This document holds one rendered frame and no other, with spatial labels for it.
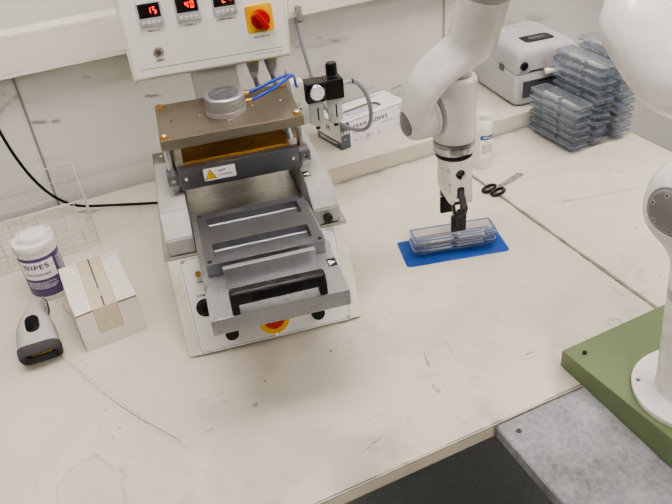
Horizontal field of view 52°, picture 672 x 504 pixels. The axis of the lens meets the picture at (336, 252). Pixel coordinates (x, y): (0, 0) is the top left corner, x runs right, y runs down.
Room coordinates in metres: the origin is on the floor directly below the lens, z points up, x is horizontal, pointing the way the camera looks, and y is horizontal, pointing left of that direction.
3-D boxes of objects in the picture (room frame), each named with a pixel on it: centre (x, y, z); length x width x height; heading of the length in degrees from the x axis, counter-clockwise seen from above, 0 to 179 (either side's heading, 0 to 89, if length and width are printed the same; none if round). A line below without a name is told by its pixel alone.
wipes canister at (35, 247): (1.24, 0.63, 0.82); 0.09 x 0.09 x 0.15
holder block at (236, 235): (1.02, 0.13, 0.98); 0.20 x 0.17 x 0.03; 102
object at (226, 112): (1.31, 0.17, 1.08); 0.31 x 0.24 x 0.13; 102
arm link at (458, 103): (1.25, -0.25, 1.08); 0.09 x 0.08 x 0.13; 113
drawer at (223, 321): (0.98, 0.12, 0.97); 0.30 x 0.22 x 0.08; 12
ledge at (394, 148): (1.87, -0.33, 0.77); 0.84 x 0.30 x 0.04; 111
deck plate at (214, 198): (1.31, 0.19, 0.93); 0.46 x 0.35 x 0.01; 12
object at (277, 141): (1.28, 0.18, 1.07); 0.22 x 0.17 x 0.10; 102
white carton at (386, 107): (1.79, -0.11, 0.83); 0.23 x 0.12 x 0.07; 120
